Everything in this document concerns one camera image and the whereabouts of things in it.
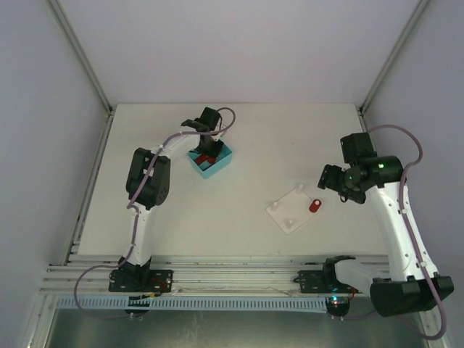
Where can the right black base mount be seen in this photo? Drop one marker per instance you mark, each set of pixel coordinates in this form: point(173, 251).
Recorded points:
point(313, 281)

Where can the left aluminium corner post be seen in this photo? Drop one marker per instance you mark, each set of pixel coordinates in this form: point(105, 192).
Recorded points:
point(71, 37)

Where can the right aluminium corner post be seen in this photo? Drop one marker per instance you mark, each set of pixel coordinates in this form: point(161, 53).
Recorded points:
point(404, 36)

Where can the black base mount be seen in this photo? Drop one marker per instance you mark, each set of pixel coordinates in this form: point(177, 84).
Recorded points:
point(313, 281)
point(140, 280)

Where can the light blue cable duct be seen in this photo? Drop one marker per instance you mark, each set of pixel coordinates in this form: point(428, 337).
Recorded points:
point(203, 303)

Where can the red large spring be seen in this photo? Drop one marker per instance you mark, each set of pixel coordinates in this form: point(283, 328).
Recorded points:
point(315, 205)

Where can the aluminium corner post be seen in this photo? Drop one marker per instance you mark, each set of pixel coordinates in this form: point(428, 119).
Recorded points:
point(404, 36)
point(71, 37)

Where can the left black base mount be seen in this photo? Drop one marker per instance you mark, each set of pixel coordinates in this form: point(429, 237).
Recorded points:
point(140, 280)

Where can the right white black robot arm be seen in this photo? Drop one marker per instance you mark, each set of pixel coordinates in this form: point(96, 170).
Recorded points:
point(414, 283)

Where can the aluminium rail frame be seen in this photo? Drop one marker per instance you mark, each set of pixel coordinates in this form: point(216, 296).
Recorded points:
point(192, 276)

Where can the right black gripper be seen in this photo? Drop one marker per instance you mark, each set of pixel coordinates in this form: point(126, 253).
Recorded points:
point(327, 176)

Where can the teal plastic bin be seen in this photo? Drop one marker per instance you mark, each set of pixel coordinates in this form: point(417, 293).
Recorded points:
point(222, 160)

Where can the white peg base plate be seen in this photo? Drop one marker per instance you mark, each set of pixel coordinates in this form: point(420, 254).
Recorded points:
point(292, 210)

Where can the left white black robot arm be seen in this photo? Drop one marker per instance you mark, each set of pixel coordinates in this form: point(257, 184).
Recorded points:
point(148, 182)

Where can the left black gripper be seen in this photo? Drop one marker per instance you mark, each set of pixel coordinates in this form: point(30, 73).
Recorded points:
point(211, 146)

